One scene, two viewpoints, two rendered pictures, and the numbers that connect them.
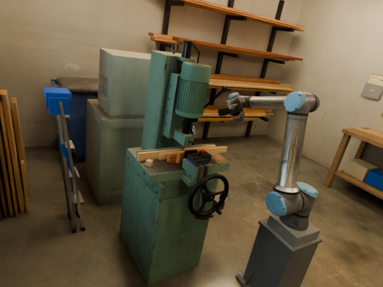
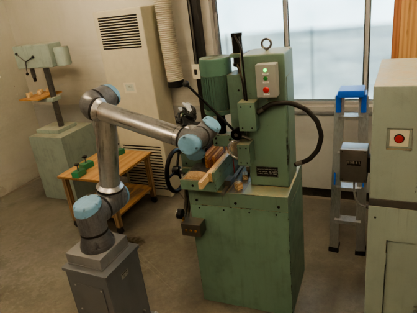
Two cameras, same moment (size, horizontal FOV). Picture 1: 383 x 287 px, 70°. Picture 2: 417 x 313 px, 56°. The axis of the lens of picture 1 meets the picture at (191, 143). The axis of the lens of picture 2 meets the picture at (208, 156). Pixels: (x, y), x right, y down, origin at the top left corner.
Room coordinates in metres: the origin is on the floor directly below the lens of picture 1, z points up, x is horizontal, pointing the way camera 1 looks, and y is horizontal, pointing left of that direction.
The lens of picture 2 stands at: (3.51, -1.08, 1.81)
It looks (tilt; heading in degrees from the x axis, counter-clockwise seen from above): 22 degrees down; 151
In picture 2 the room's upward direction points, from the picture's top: 7 degrees counter-clockwise
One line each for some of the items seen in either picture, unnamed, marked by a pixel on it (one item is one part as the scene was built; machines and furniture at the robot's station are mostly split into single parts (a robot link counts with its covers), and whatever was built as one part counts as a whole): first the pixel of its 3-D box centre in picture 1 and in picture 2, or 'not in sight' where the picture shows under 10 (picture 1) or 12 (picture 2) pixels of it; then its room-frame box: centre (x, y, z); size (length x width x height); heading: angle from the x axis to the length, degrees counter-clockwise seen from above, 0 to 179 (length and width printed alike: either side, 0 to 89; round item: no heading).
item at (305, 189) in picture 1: (301, 197); (90, 214); (1.56, -0.76, 0.81); 0.17 x 0.15 x 0.18; 123
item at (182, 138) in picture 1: (183, 138); (226, 140); (1.67, 0.06, 1.03); 0.14 x 0.07 x 0.09; 37
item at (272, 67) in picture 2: not in sight; (267, 79); (2.00, 0.13, 1.40); 0.10 x 0.06 x 0.16; 37
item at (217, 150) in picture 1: (195, 152); (218, 164); (1.72, -0.04, 0.92); 0.55 x 0.02 x 0.04; 127
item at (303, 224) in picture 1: (295, 214); (95, 236); (1.56, -0.77, 0.67); 0.19 x 0.19 x 0.10
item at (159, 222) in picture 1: (162, 213); (251, 239); (1.75, 0.12, 0.36); 0.58 x 0.45 x 0.71; 37
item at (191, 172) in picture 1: (197, 168); (196, 156); (1.50, -0.06, 0.92); 0.15 x 0.13 x 0.09; 127
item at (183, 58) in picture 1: (185, 54); (238, 49); (1.77, 0.13, 1.54); 0.08 x 0.08 x 0.17; 37
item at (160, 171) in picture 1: (188, 168); (210, 163); (1.57, -0.01, 0.87); 0.61 x 0.30 x 0.06; 127
